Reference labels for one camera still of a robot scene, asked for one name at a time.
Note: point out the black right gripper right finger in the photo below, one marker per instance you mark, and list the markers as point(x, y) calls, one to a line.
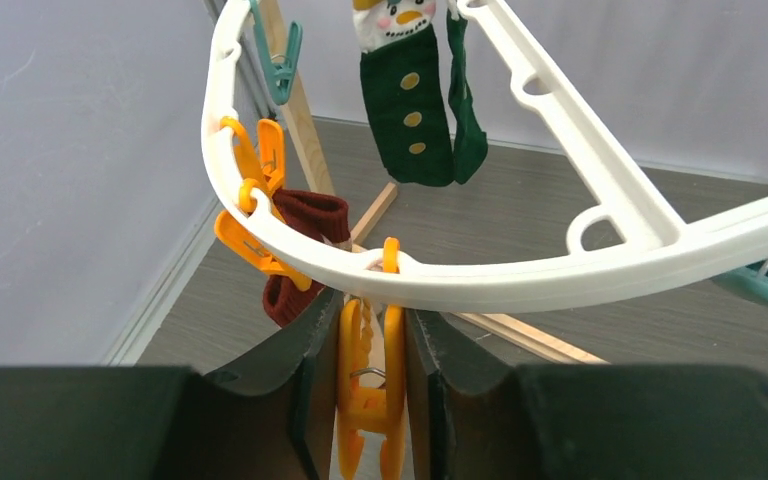
point(473, 416)

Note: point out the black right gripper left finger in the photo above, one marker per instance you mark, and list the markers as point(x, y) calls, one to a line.
point(269, 414)

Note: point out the white oval clip hanger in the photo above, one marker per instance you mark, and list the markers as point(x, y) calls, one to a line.
point(631, 243)

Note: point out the orange clothes peg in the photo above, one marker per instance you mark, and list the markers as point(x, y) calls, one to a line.
point(370, 399)

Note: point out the striped beige maroon sock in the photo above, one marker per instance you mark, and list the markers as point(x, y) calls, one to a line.
point(323, 218)

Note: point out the green sock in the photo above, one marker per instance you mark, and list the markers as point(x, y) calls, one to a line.
point(415, 90)

